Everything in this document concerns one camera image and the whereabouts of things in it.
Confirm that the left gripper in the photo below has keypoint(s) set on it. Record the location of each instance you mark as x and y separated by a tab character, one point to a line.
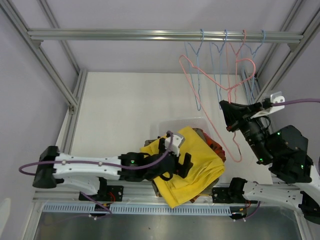
182	170

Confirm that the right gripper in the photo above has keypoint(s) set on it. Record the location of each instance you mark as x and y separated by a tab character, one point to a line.
236	115

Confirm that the orange brown camouflage trousers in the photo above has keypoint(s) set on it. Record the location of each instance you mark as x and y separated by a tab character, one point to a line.
217	148

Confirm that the blue hanger with orange trousers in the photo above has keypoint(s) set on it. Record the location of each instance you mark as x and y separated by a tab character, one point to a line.
219	51

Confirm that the blue hanger with camo trousers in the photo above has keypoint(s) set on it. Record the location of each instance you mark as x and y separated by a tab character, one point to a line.
196	53

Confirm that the grey yellow camouflage trousers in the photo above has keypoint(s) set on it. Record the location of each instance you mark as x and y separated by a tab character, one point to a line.
152	142

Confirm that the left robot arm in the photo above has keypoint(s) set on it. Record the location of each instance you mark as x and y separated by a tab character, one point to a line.
88	174

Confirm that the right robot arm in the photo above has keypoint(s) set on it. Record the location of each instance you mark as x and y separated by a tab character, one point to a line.
284	151

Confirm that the white plastic basket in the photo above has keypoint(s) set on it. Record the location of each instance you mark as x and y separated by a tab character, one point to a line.
175	125

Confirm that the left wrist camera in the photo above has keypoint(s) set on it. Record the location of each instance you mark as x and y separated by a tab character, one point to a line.
174	142

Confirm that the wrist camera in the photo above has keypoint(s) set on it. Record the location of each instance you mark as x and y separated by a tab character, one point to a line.
267	107
174	142

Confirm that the right aluminium frame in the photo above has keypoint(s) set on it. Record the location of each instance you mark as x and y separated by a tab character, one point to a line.
293	69

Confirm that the aluminium frame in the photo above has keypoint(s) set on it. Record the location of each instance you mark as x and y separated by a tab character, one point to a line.
72	98
293	69

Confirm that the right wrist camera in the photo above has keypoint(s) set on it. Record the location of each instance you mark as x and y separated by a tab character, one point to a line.
267	107

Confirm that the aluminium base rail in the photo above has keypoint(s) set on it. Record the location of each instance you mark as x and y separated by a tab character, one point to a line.
133	193

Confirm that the white slotted cable duct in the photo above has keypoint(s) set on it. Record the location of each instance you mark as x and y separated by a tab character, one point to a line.
139	209

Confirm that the aluminium hanging rail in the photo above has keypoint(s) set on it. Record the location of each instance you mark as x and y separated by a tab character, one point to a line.
79	34

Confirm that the left aluminium frame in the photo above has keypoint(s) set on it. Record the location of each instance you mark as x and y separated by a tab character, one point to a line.
72	98

